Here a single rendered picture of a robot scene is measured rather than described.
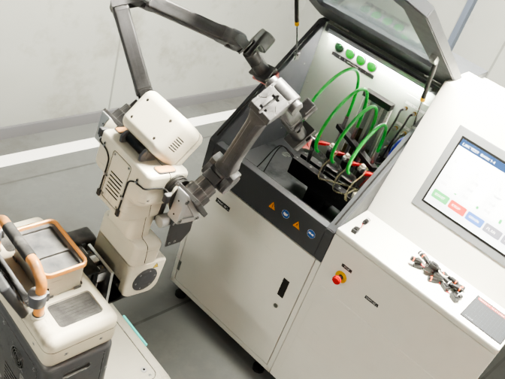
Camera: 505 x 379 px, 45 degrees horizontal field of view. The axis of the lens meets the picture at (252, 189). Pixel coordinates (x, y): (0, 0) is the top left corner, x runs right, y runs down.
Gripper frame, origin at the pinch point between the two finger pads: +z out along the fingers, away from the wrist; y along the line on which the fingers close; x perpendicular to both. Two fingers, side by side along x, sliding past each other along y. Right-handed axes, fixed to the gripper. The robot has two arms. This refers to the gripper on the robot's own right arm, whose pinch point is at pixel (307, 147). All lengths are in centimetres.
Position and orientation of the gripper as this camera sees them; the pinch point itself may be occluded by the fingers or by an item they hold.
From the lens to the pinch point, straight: 229.4
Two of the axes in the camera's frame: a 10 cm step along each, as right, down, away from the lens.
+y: 7.6, -6.5, -0.2
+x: -5.2, -6.1, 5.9
